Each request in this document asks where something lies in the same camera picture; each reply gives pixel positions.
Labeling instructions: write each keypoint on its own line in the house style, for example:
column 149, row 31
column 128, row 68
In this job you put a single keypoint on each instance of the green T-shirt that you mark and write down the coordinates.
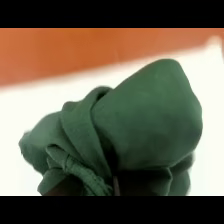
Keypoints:
column 150, row 116

